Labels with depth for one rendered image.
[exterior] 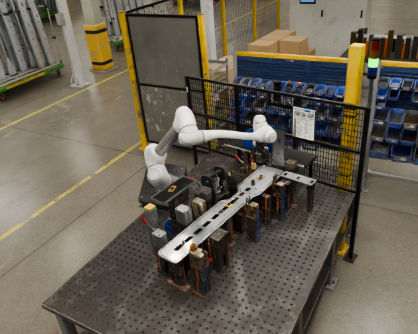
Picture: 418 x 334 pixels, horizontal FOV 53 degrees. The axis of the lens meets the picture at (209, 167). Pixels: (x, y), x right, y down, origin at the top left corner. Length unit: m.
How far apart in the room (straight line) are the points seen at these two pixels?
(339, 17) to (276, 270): 7.18
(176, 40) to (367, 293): 3.55
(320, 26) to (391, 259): 6.33
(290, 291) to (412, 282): 1.54
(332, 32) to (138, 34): 5.06
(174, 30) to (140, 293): 3.36
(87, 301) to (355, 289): 2.28
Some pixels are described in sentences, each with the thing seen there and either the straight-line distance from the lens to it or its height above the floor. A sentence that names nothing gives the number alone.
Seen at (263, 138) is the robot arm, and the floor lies 1.47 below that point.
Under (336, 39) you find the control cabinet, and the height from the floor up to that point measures 0.58.
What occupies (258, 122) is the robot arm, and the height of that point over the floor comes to 1.53.
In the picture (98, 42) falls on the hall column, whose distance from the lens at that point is 10.58.
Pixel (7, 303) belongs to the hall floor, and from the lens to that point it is 4.47.
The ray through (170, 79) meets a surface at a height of 1.17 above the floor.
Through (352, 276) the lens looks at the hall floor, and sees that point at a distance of 4.15.
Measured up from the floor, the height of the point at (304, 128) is 1.25.
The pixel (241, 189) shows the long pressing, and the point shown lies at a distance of 3.40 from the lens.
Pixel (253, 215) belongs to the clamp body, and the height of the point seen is 0.96.
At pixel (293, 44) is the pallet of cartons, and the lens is 7.62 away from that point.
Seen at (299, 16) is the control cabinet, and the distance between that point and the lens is 9.81.
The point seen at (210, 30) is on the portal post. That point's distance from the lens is 7.48.
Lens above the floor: 2.86
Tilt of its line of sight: 30 degrees down
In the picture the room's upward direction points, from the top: 5 degrees counter-clockwise
